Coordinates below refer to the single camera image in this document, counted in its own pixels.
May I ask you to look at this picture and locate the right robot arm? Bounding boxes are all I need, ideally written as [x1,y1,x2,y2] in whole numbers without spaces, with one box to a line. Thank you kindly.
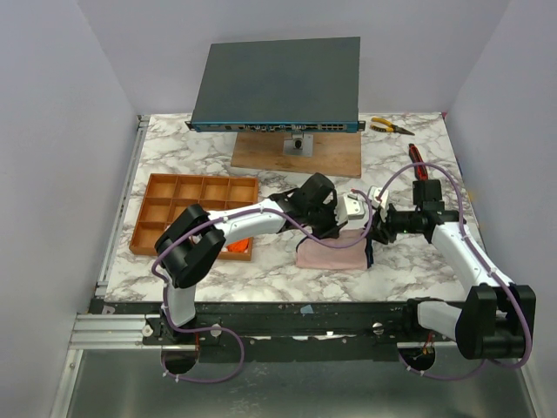
[370,179,536,361]

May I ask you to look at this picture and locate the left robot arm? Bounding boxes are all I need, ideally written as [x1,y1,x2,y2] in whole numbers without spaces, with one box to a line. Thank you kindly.
[151,173,348,344]

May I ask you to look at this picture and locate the black mounting rail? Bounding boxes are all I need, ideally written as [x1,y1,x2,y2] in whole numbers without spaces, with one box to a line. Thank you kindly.
[141,300,453,365]

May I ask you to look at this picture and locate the pink navy-trimmed underwear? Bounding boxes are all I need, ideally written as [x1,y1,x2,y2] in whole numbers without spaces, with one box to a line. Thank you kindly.
[296,238,373,271]

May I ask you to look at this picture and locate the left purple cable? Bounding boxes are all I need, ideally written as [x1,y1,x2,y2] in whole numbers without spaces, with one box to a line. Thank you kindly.
[151,187,374,334]

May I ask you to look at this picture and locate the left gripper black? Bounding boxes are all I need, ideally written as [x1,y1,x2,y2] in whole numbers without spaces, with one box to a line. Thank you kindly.
[305,199,348,244]

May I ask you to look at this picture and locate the orange rolled cloth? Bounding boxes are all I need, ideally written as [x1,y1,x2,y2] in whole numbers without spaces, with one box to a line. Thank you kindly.
[226,239,250,253]

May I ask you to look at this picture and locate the brown compartment tray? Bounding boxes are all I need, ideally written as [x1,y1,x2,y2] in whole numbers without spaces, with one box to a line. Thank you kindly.
[129,173,258,256]

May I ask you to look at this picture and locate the aluminium frame rail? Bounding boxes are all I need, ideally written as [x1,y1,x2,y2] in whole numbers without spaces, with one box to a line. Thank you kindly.
[69,115,150,350]

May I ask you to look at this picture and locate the wooden base board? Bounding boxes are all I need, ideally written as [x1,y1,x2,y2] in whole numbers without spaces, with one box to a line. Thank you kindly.
[231,132,362,179]

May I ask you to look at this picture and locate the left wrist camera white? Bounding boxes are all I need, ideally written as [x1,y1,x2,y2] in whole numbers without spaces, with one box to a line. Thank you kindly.
[335,194,366,225]

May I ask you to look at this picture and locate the grey metal stand bracket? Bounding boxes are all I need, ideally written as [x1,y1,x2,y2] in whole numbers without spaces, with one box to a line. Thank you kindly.
[283,133,313,158]

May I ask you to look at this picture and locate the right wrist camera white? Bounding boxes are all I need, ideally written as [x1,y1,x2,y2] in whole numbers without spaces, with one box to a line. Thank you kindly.
[367,185,389,221]

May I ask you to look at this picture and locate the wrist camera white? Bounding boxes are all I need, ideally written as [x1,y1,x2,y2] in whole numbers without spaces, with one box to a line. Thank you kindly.
[367,185,389,221]
[335,194,366,225]

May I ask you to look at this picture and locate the network switch grey blue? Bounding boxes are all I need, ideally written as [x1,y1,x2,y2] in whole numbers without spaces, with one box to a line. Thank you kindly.
[187,37,365,133]

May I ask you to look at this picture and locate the yellow handled pliers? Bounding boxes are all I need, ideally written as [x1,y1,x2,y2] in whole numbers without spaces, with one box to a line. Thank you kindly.
[370,117,414,136]

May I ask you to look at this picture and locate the red black utility knife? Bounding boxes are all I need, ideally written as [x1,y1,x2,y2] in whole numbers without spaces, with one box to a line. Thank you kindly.
[408,143,429,181]

